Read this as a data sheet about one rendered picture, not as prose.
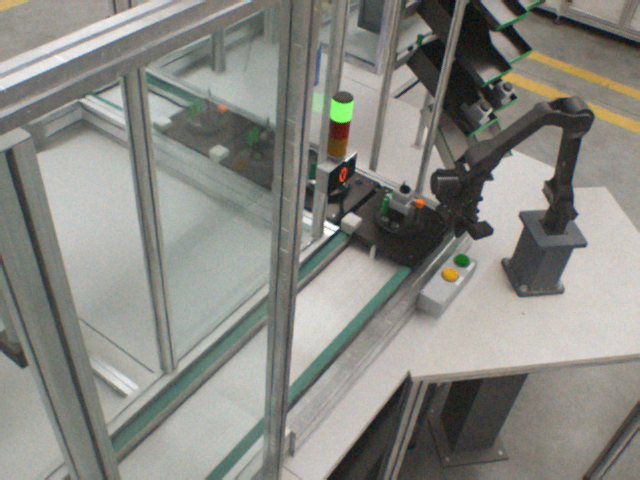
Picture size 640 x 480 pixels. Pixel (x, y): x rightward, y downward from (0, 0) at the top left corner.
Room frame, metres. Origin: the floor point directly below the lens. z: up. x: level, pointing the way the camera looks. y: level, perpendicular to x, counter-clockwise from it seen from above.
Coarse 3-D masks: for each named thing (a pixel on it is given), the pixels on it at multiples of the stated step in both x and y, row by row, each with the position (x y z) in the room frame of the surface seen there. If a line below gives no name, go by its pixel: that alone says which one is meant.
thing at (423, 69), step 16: (432, 48) 1.83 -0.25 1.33; (416, 64) 1.74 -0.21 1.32; (432, 64) 1.71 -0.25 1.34; (432, 80) 1.70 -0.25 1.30; (448, 80) 1.78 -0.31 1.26; (464, 80) 1.78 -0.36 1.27; (448, 96) 1.66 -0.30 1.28; (464, 96) 1.74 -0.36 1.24; (448, 112) 1.65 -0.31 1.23; (464, 128) 1.61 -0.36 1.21; (480, 128) 1.63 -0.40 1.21
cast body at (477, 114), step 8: (464, 104) 1.69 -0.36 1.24; (480, 104) 1.66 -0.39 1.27; (488, 104) 1.66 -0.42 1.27; (464, 112) 1.67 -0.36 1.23; (472, 112) 1.65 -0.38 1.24; (480, 112) 1.64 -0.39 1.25; (488, 112) 1.64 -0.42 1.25; (472, 120) 1.65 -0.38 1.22; (480, 120) 1.64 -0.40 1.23; (488, 120) 1.66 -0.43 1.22
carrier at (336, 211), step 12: (348, 180) 1.61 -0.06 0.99; (372, 180) 1.65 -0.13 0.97; (336, 192) 1.54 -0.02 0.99; (348, 192) 1.57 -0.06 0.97; (360, 192) 1.58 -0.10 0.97; (372, 192) 1.60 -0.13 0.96; (336, 204) 1.51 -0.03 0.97; (348, 204) 1.52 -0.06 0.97; (360, 204) 1.54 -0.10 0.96; (336, 216) 1.46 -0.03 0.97
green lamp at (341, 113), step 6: (336, 102) 1.34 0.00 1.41; (336, 108) 1.34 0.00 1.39; (342, 108) 1.34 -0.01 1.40; (348, 108) 1.34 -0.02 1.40; (330, 114) 1.36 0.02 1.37; (336, 114) 1.34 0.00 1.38; (342, 114) 1.34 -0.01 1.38; (348, 114) 1.35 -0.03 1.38; (336, 120) 1.34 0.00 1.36; (342, 120) 1.34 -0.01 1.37; (348, 120) 1.35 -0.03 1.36
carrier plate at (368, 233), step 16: (384, 192) 1.59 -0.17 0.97; (368, 208) 1.51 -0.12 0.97; (368, 224) 1.44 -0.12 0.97; (432, 224) 1.47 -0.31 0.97; (368, 240) 1.38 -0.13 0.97; (384, 240) 1.38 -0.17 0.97; (400, 240) 1.39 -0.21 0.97; (416, 240) 1.40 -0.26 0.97; (432, 240) 1.40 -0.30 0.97; (400, 256) 1.32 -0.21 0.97; (416, 256) 1.33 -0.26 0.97
